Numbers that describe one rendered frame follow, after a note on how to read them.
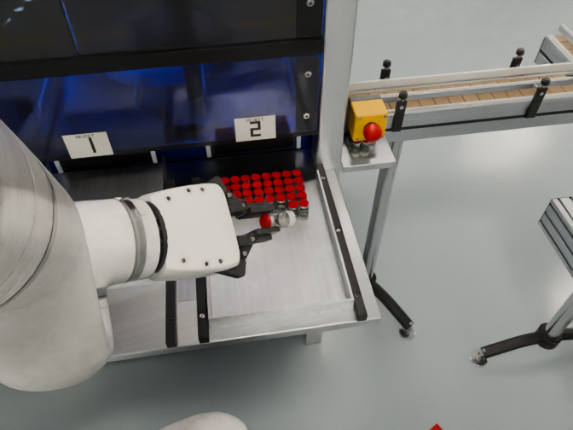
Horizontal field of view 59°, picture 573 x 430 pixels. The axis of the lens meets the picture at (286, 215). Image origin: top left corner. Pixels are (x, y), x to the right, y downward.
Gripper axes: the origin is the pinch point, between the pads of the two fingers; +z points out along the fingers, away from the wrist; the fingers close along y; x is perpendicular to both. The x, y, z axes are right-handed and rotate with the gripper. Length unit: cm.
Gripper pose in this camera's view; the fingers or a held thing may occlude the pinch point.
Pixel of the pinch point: (257, 223)
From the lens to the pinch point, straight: 62.8
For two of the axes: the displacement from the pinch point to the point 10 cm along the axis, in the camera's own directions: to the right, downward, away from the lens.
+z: 7.2, -0.9, 6.9
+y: 2.7, 9.5, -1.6
